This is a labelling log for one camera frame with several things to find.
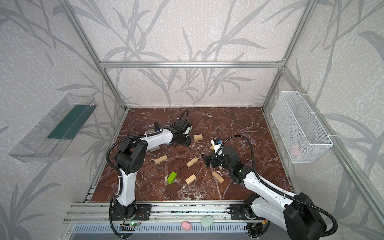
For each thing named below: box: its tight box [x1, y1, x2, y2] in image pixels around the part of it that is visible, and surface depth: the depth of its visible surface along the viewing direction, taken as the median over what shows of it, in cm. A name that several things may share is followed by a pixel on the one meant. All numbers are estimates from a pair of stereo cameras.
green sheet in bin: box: [47, 104, 98, 140], surface depth 70 cm
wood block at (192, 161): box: [186, 157, 199, 168], surface depth 93 cm
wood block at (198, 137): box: [193, 134, 203, 141], surface depth 103 cm
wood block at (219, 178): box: [211, 171, 225, 184], surface depth 86 cm
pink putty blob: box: [181, 221, 191, 231], surface depth 70 cm
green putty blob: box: [201, 215, 214, 228], surface depth 71 cm
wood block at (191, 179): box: [185, 174, 197, 185], surface depth 86 cm
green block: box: [167, 171, 178, 185], surface depth 86 cm
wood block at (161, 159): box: [155, 155, 168, 164], surface depth 93 cm
